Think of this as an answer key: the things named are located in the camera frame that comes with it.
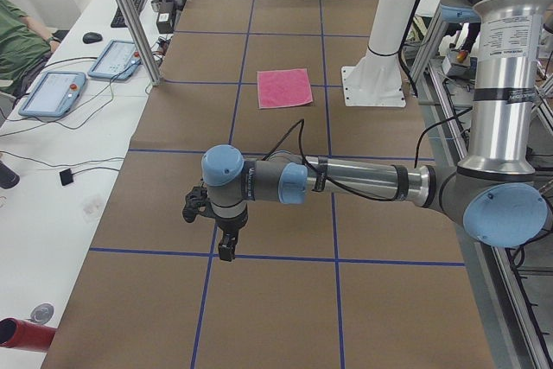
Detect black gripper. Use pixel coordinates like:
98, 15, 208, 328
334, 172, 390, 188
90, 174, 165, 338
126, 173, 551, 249
215, 208, 248, 261

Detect pink towel grey edge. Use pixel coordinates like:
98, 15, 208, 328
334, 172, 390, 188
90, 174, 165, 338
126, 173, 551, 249
257, 68, 313, 109

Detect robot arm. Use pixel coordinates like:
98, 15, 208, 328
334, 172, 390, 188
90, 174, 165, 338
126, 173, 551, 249
182, 0, 552, 261

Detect small black square device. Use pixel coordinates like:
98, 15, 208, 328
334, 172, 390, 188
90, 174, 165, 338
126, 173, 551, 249
59, 168, 74, 187

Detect round metal grommet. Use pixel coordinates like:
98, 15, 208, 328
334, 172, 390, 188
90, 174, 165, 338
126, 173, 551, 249
29, 302, 54, 325

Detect far teach pendant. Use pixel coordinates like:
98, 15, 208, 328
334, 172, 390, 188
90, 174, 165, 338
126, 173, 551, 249
87, 40, 141, 80

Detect teach pendant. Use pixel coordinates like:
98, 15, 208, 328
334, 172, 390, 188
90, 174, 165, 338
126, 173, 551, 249
87, 40, 141, 80
18, 71, 86, 119

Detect near teach pendant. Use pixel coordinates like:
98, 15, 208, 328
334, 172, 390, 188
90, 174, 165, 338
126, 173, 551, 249
18, 71, 86, 119

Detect red cylinder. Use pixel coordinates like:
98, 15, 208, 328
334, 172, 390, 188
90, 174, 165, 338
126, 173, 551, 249
1, 318, 56, 353

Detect black power box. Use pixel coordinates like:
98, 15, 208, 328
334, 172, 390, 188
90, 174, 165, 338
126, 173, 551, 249
156, 0, 176, 35

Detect black computer mouse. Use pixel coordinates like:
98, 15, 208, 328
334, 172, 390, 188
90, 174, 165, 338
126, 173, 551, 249
82, 32, 103, 44

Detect black keyboard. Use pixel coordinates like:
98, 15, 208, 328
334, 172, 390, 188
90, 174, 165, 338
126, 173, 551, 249
110, 0, 149, 29

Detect person in green shirt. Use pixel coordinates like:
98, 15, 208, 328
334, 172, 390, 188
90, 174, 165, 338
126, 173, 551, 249
1, 0, 61, 97

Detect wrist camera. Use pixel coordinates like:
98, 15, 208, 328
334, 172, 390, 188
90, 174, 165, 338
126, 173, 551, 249
182, 186, 213, 223

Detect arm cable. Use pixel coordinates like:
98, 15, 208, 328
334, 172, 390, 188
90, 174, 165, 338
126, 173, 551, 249
261, 118, 429, 202

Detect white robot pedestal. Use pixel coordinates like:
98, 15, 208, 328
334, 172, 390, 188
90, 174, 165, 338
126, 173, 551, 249
341, 0, 419, 108

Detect aluminium frame post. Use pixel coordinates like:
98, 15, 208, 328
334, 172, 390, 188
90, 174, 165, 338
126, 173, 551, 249
116, 0, 161, 86

